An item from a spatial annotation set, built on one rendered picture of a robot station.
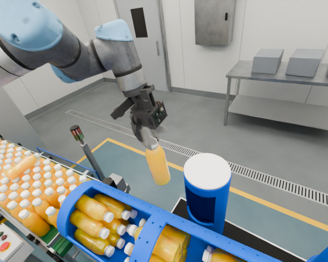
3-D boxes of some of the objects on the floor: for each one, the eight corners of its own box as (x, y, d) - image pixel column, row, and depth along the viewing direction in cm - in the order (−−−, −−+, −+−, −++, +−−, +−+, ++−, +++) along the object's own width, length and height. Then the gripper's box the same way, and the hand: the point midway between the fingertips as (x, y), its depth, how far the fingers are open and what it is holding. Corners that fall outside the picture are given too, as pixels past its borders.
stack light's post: (123, 219, 195) (83, 146, 129) (121, 217, 197) (79, 145, 131) (125, 215, 198) (87, 143, 132) (123, 214, 199) (83, 142, 134)
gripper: (136, 96, 41) (162, 160, 52) (160, 76, 48) (178, 136, 59) (111, 97, 45) (140, 156, 57) (137, 79, 53) (158, 134, 64)
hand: (151, 142), depth 59 cm, fingers closed on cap, 4 cm apart
